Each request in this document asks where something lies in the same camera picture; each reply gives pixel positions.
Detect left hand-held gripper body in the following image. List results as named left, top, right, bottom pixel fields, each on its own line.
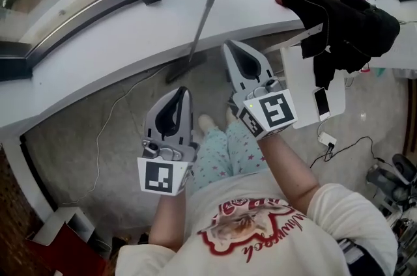
left=137, top=137, right=200, bottom=197

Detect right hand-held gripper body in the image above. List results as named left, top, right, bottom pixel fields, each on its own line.
left=231, top=75, right=299, bottom=141

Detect grey-handled black broom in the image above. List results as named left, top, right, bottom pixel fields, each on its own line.
left=165, top=0, right=222, bottom=84

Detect person's right forearm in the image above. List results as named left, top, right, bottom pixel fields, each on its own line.
left=259, top=130, right=322, bottom=212

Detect person's left forearm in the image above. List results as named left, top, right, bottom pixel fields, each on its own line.
left=148, top=193, right=188, bottom=253

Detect person's left cream slipper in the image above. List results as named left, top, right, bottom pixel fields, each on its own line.
left=198, top=115, right=215, bottom=134

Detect person's cream slipper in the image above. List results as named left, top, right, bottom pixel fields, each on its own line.
left=198, top=115, right=215, bottom=134
left=225, top=107, right=239, bottom=125

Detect person's right cream slipper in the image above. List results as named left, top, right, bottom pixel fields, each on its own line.
left=225, top=107, right=239, bottom=125

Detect white small table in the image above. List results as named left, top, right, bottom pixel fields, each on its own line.
left=262, top=23, right=347, bottom=130

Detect person's teal star-print trousers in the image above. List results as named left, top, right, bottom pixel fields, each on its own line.
left=192, top=120, right=268, bottom=191

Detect smartphone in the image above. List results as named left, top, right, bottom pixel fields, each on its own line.
left=313, top=87, right=332, bottom=122

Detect white power strip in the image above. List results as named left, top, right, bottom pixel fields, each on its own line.
left=318, top=131, right=338, bottom=150

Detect white cardboard box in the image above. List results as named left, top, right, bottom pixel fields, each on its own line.
left=32, top=206, right=95, bottom=245

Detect black jacket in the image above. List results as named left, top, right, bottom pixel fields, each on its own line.
left=275, top=0, right=401, bottom=92

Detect red paper bag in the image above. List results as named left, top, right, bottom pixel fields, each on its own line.
left=24, top=224, right=108, bottom=276

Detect black office chair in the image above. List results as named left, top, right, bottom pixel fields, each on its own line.
left=366, top=153, right=417, bottom=214

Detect person in patterned shirt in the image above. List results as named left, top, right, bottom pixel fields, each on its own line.
left=115, top=170, right=400, bottom=276

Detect white cable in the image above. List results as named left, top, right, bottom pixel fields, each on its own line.
left=60, top=62, right=172, bottom=206

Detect black power cable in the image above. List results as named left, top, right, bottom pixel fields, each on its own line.
left=309, top=136, right=392, bottom=170

